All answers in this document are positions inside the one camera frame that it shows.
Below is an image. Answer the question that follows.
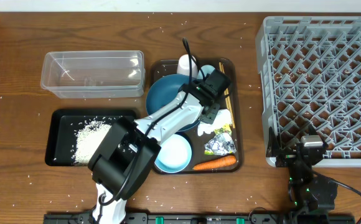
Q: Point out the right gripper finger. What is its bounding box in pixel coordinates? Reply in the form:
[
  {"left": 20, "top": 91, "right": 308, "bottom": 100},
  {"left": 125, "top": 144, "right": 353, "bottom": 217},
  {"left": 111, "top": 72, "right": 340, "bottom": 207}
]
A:
[
  {"left": 266, "top": 127, "right": 287, "bottom": 167},
  {"left": 308, "top": 124, "right": 328, "bottom": 148}
]

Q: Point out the orange carrot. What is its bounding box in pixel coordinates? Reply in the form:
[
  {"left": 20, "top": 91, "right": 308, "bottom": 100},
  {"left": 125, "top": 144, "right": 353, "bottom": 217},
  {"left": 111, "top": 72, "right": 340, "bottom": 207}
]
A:
[{"left": 193, "top": 156, "right": 237, "bottom": 170}]

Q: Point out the dark blue plate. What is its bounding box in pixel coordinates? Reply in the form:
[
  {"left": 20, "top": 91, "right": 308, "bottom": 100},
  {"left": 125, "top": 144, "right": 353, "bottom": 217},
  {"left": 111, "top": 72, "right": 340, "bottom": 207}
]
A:
[{"left": 146, "top": 74, "right": 199, "bottom": 134}]

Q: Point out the light blue bowl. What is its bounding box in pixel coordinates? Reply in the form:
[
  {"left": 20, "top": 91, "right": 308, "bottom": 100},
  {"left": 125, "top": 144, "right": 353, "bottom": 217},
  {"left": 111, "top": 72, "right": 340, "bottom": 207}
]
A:
[{"left": 155, "top": 134, "right": 192, "bottom": 174}]

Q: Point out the pile of rice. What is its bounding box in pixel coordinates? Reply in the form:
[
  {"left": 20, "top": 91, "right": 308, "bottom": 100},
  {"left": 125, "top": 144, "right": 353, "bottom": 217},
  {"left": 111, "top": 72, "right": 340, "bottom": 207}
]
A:
[{"left": 73, "top": 121, "right": 111, "bottom": 166}]

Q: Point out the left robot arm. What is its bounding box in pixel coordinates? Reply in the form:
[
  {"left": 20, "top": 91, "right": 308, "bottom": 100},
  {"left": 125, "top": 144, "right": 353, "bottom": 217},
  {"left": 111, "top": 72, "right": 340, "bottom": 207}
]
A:
[{"left": 88, "top": 69, "right": 232, "bottom": 223}]

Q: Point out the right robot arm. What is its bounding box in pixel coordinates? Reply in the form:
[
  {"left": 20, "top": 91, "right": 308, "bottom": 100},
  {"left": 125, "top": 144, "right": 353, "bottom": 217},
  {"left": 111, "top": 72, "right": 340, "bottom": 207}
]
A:
[{"left": 266, "top": 125, "right": 337, "bottom": 223}]

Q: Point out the grey dishwasher rack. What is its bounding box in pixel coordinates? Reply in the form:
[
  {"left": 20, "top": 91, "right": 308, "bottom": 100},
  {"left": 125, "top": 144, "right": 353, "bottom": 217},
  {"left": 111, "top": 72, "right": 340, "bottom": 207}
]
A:
[{"left": 255, "top": 16, "right": 361, "bottom": 167}]

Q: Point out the black waste tray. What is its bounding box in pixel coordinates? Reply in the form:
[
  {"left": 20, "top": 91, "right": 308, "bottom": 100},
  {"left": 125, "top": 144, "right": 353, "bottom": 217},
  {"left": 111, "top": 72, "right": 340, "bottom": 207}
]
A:
[{"left": 45, "top": 108, "right": 136, "bottom": 166}]

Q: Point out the crumpled white tissue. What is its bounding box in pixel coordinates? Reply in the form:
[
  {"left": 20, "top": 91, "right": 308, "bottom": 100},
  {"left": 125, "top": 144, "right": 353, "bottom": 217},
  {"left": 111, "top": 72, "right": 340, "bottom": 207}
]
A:
[{"left": 197, "top": 109, "right": 233, "bottom": 136}]

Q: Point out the wooden chopstick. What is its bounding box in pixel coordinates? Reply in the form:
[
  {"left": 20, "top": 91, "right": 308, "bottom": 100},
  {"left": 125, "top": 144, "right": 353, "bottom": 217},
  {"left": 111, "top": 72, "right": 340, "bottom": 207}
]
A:
[
  {"left": 218, "top": 62, "right": 235, "bottom": 129},
  {"left": 220, "top": 62, "right": 237, "bottom": 129}
]

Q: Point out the light blue plastic cup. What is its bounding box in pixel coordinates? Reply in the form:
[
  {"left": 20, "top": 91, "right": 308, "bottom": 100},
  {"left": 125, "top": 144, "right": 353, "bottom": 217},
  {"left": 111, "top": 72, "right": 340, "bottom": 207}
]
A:
[{"left": 197, "top": 65, "right": 215, "bottom": 80}]

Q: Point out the dark brown serving tray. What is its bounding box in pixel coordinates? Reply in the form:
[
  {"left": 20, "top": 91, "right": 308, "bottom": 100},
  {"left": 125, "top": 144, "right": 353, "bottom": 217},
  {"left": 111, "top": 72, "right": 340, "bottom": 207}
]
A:
[{"left": 150, "top": 58, "right": 243, "bottom": 174}]

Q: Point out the silver foil snack wrapper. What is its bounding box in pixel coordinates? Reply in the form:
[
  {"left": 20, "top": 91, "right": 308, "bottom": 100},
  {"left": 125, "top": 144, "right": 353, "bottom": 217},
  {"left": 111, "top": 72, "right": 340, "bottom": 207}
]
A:
[{"left": 204, "top": 124, "right": 237, "bottom": 156}]

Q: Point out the pink plastic cup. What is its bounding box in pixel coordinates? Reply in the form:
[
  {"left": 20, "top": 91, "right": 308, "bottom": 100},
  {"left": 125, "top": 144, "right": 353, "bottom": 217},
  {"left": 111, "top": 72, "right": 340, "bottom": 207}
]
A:
[{"left": 177, "top": 54, "right": 198, "bottom": 78}]

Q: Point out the clear plastic bin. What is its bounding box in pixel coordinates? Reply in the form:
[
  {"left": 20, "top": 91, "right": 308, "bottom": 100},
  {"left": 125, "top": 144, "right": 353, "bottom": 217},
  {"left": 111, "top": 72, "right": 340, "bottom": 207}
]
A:
[{"left": 40, "top": 50, "right": 146, "bottom": 99}]

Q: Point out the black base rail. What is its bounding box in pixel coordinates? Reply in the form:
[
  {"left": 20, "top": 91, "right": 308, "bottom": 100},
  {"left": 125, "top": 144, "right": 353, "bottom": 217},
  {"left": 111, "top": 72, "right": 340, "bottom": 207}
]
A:
[{"left": 43, "top": 212, "right": 355, "bottom": 224}]

